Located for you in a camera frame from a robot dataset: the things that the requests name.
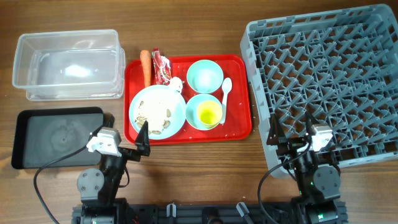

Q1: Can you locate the clear plastic bin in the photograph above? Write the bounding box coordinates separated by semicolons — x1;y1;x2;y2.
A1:
12;29;126;101

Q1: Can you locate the light blue plate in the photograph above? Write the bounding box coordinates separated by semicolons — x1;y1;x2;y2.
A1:
128;85;187;140

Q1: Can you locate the red serving tray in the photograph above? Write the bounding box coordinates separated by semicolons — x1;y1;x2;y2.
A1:
124;54;252;146

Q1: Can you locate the light blue bowl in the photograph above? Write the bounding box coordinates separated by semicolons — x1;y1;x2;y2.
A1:
186;94;222;131

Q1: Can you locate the mint green bowl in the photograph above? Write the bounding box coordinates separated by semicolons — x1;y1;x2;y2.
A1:
187;60;224;94

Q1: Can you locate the white plastic spoon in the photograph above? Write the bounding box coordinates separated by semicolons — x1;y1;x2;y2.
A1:
220;78;233;124

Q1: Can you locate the yellow cup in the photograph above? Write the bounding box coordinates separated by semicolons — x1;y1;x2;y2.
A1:
197;100;223;128

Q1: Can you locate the grey dishwasher rack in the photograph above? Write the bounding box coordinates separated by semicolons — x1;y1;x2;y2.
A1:
240;4;397;167

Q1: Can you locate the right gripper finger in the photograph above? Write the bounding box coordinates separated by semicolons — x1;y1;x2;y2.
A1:
266;114;286;146
305;111;318;136

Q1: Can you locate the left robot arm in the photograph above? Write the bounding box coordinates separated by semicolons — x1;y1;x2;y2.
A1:
71;121;150;224

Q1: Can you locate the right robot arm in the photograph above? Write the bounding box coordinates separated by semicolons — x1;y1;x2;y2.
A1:
257;112;348;223

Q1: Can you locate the white tissue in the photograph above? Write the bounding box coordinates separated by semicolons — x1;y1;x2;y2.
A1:
169;77;183;93

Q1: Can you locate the red snack wrapper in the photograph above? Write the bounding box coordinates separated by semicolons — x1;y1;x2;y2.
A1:
152;48;172;85

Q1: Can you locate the black plastic tray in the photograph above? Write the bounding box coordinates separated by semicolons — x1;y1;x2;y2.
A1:
11;107;104;169

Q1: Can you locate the orange carrot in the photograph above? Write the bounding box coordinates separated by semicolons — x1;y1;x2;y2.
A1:
140;50;152;87

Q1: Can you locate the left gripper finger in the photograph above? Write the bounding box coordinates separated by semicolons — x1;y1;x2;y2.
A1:
101;113;114;128
134;121;150;157

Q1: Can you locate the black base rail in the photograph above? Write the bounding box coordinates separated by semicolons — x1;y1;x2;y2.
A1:
72;202;348;224

